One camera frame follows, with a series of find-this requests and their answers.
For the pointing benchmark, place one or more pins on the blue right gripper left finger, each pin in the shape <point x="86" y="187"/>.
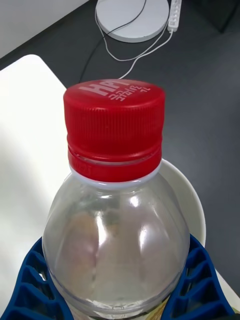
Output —
<point x="27" y="297"/>

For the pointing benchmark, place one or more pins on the clear bottle with red cap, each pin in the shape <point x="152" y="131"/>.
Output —
<point x="115" y="225"/>

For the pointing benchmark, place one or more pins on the round white base plate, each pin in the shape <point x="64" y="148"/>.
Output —
<point x="150" y="22"/>

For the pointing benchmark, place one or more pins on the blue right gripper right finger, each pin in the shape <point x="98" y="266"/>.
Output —
<point x="205" y="295"/>

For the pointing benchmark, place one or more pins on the white power strip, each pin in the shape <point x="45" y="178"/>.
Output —
<point x="174" y="15"/>

